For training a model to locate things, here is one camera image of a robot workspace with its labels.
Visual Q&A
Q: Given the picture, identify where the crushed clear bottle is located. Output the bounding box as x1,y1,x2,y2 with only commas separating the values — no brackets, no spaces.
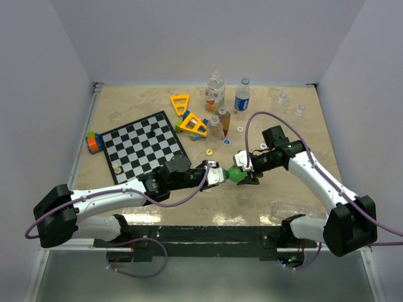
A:
270,201,327,223

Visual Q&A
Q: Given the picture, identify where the yellow triangle frame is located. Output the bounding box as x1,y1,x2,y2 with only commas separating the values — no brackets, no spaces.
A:
179,113,207,138
170,94,190,117

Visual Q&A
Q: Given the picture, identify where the clear empty bottle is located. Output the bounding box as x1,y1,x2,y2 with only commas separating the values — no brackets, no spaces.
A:
207,115,224,140

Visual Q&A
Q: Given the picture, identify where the black white chessboard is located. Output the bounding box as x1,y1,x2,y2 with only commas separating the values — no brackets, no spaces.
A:
99,111,186,185

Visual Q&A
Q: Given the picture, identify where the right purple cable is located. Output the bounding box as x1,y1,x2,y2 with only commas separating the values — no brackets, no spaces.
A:
244,111,403,247

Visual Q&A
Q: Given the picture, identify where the yellow triangle frame far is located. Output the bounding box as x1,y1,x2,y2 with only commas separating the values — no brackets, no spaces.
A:
170,94,190,117

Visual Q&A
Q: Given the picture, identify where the blue label water bottle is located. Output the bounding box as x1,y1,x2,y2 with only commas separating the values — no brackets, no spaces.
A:
234,77,250,112

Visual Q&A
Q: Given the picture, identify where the purple cable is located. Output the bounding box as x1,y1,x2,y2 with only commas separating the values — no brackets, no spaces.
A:
24,162,212,240
244,111,403,247

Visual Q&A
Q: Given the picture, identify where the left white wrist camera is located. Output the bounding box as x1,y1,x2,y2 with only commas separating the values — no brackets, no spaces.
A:
207,160,227,186

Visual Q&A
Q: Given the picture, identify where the clear plastic bottle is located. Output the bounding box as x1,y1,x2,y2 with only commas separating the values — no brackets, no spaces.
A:
290,104,307,127
273,92,288,116

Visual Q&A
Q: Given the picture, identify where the light blue toy block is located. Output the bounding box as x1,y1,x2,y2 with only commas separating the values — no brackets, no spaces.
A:
190,133,204,141

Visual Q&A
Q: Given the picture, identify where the fruit tea bottle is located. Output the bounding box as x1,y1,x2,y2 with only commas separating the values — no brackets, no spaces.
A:
205,70,226,113

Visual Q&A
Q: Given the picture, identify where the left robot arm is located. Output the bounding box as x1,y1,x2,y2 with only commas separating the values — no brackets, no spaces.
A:
33,155,226,249

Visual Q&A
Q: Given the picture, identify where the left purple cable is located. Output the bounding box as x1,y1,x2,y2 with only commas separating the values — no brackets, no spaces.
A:
24,162,212,240

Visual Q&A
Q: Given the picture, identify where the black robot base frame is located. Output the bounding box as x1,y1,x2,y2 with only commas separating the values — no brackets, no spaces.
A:
107,225,317,262

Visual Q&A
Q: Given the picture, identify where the yellow triangle frame near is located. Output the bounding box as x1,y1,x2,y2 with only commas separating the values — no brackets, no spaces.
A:
179,113,207,138

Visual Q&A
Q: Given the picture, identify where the green toy block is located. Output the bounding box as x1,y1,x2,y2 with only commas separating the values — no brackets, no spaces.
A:
175,120,182,133

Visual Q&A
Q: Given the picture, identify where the dark blue block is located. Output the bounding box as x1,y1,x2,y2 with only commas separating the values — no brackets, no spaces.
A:
182,110,190,120

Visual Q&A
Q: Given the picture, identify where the beige chess piece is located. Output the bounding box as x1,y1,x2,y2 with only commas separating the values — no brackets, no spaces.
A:
113,164,122,174

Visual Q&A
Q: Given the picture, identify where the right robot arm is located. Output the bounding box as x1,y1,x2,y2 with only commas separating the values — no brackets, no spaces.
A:
234,126,377,257

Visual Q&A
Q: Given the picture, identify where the colourful toy block car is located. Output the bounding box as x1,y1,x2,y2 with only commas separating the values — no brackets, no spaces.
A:
86,131,102,154

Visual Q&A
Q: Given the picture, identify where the green soda bottle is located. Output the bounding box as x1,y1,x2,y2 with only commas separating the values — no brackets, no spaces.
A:
227,165,247,184

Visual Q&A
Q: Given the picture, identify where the amber tea bottle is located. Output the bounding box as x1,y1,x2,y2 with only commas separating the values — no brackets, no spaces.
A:
218,106,230,138

